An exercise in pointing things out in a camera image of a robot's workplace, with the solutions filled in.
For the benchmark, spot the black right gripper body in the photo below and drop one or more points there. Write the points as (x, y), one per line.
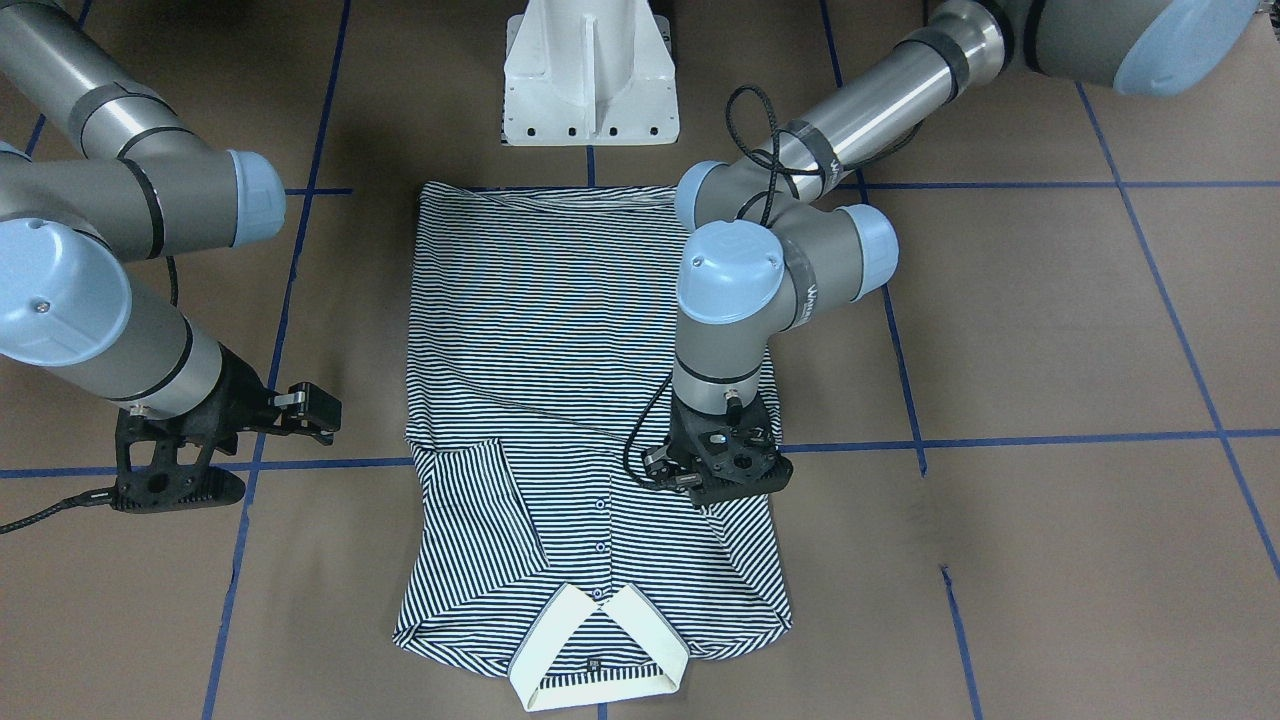
(232, 392)

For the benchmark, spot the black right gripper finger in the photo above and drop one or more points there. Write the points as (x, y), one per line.
(308, 410)

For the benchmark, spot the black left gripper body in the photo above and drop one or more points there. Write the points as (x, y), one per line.
(657, 463)

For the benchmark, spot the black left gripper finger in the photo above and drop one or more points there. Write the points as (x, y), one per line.
(675, 471)

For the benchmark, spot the navy white striped polo shirt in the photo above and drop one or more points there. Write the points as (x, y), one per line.
(541, 321)

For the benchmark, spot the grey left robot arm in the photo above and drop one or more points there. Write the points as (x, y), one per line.
(761, 260)

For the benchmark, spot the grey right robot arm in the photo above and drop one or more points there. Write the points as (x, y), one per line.
(144, 187)

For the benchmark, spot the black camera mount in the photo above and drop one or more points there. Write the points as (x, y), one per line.
(737, 462)
(164, 465)

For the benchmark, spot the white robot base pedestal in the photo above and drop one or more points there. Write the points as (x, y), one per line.
(589, 73)

